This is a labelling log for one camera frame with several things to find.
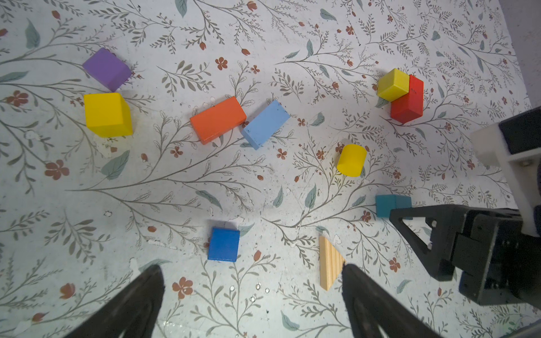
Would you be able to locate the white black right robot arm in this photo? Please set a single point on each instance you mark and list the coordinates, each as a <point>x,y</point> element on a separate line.
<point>513,145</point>

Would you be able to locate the purple wood cube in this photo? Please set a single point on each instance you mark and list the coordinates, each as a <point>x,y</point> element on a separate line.
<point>107,69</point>

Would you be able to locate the yellow wood cylinder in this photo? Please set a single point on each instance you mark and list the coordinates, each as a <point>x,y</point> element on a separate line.
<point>352,159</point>

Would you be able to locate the dark blue wood cube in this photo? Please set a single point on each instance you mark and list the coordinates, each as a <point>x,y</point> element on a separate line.
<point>224,245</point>

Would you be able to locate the teal wood cube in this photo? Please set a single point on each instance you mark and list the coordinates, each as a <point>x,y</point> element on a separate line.
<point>388,202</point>

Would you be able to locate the orange wood rectangular block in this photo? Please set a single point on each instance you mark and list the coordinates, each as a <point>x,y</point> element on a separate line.
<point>217,120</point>

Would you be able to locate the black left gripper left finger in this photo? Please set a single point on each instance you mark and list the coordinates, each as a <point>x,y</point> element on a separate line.
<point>131,313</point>

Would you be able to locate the natural wood triangle block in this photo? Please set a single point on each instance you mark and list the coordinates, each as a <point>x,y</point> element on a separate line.
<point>331,263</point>

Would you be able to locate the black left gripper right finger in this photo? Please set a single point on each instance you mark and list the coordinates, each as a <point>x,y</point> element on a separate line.
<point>373,312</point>

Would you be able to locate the large yellow wood cube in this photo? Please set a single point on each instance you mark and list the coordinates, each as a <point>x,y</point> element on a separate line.
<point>108,115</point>

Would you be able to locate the light blue wood block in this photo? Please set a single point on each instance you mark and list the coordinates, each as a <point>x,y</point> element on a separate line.
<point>263,126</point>

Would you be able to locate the red wood rectangular block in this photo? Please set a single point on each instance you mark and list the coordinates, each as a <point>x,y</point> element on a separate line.
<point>410,106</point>

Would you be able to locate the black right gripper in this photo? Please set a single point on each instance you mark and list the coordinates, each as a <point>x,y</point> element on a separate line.
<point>500,264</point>

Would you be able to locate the small yellow wood cube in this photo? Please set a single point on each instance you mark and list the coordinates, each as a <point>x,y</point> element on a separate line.
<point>393,85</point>

